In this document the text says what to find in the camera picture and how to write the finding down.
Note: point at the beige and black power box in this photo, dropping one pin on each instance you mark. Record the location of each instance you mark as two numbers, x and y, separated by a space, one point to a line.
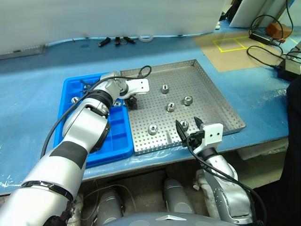
291 67

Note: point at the grey robot torso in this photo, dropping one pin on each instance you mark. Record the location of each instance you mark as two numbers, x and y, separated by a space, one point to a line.
164 220

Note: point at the white leaning board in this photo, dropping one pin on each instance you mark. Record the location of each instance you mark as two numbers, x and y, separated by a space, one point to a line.
254 11

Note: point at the black clip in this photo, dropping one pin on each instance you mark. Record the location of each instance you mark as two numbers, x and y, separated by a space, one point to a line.
129 40
104 42
116 41

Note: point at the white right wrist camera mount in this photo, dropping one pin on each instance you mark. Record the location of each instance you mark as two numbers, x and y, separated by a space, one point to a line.
212 131

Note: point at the grey metal rail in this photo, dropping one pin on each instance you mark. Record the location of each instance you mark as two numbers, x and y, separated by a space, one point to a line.
21 52

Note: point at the black garment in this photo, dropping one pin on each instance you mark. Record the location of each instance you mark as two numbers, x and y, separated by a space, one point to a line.
295 141

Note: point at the large white panel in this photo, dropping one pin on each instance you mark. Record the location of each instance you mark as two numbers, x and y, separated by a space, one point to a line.
94 18

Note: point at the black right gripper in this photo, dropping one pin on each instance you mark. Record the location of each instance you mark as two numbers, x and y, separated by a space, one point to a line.
195 140

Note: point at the brown wooden box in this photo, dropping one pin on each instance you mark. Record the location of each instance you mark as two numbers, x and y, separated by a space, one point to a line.
276 29

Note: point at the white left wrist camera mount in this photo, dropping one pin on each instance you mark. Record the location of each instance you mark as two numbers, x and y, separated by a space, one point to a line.
141 86

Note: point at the small white object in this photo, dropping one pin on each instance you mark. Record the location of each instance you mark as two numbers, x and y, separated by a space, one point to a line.
217 26

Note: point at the brown cardboard mat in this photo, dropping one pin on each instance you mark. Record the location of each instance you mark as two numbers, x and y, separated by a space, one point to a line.
235 58

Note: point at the black power adapter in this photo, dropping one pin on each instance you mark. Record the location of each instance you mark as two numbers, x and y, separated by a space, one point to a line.
261 37

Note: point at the grey rounded robot leg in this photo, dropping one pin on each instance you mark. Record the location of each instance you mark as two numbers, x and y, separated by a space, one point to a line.
176 197
110 204

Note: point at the white tape roll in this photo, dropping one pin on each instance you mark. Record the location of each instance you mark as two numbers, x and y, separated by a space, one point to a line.
145 38

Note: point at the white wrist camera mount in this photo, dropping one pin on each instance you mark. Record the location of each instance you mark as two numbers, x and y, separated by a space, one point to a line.
141 86
212 131

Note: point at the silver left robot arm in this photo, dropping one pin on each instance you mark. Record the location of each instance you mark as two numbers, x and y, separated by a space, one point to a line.
82 122

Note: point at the metal roller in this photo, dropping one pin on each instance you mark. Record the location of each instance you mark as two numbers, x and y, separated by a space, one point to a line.
74 99
171 106
116 103
165 89
184 124
152 129
188 100

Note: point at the blue plastic compartment tray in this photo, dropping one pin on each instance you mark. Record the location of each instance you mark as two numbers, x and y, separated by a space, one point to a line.
117 131

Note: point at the perforated steel tray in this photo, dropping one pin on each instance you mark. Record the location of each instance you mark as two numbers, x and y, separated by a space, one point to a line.
211 94

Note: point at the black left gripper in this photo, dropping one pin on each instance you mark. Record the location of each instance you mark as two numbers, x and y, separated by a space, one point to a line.
131 99

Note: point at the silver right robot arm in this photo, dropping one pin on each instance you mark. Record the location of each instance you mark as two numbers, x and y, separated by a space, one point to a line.
223 164

